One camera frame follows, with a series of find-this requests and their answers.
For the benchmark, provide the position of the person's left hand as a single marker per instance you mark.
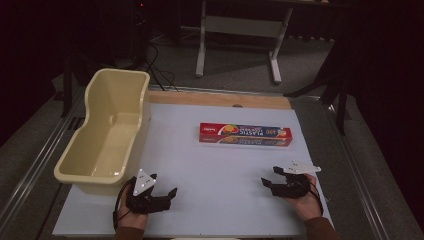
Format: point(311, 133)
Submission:
point(133, 220)

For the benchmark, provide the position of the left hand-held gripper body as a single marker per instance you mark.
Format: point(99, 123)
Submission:
point(143, 200)

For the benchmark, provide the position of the white metal desk frame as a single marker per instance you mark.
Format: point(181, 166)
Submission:
point(243, 26)

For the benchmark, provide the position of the aluminium rail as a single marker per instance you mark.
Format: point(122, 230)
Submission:
point(36, 166)
point(360, 186)

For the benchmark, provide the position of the person's right hand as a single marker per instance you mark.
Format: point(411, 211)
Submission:
point(308, 206)

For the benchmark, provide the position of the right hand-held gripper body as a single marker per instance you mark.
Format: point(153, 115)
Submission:
point(293, 186)

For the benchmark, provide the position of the cream plastic tub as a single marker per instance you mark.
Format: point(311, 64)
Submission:
point(100, 150)

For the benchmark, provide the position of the black tripod stand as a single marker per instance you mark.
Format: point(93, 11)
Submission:
point(333, 83)

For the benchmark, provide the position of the wooden board strip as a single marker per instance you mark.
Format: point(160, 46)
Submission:
point(216, 99)

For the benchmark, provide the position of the red and blue wrap box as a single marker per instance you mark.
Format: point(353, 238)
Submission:
point(246, 135)

